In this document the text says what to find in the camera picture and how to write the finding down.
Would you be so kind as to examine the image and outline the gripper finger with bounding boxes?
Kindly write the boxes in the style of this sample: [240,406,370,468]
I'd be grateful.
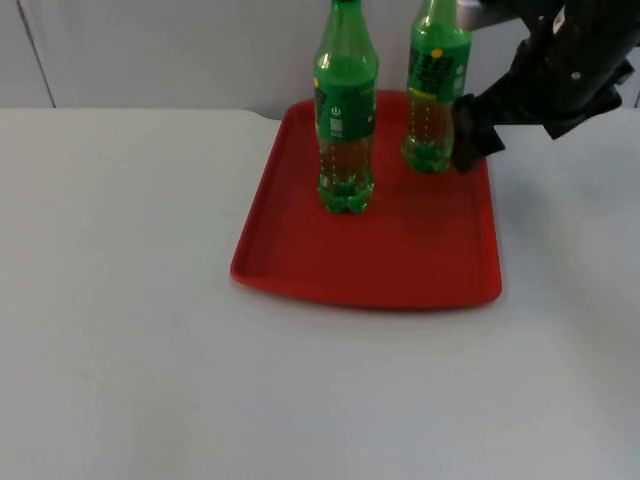
[451,93,507,175]

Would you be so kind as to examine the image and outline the green plastic bottle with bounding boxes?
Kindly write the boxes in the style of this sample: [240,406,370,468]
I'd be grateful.
[402,0,473,175]
[312,0,380,216]

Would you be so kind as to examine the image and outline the red tray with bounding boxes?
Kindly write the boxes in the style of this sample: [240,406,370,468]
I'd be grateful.
[229,89,503,311]

